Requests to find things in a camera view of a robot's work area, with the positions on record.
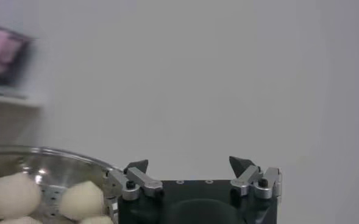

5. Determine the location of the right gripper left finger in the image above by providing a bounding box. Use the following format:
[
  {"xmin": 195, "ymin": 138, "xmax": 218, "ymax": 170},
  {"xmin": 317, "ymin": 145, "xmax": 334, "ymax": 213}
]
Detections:
[{"xmin": 105, "ymin": 159, "xmax": 164, "ymax": 201}]

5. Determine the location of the white steamed baozi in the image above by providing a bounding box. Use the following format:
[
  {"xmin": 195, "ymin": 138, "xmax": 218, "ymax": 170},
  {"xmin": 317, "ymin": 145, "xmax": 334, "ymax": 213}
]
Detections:
[
  {"xmin": 78, "ymin": 214, "xmax": 115, "ymax": 224},
  {"xmin": 0, "ymin": 215, "xmax": 43, "ymax": 224},
  {"xmin": 0, "ymin": 172, "xmax": 43, "ymax": 220},
  {"xmin": 59, "ymin": 180, "xmax": 107, "ymax": 222}
]

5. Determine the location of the black laptop beside mouse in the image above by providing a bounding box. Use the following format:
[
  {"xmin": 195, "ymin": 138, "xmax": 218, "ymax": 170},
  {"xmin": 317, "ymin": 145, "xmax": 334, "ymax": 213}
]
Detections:
[{"xmin": 0, "ymin": 25, "xmax": 35, "ymax": 89}]

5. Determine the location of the white side table with mouse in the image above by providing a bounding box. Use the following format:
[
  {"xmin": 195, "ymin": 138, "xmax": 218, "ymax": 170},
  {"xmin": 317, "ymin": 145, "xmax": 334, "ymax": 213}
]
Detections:
[{"xmin": 0, "ymin": 83, "xmax": 44, "ymax": 147}]

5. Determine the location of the stainless steel steamer basket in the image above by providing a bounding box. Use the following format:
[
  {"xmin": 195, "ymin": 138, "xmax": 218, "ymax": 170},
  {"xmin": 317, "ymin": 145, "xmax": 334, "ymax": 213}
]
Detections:
[{"xmin": 0, "ymin": 145, "xmax": 125, "ymax": 224}]

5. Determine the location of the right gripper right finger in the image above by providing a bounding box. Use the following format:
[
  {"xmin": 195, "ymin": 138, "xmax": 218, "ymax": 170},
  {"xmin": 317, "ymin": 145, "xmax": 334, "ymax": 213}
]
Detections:
[{"xmin": 229, "ymin": 156, "xmax": 283, "ymax": 200}]

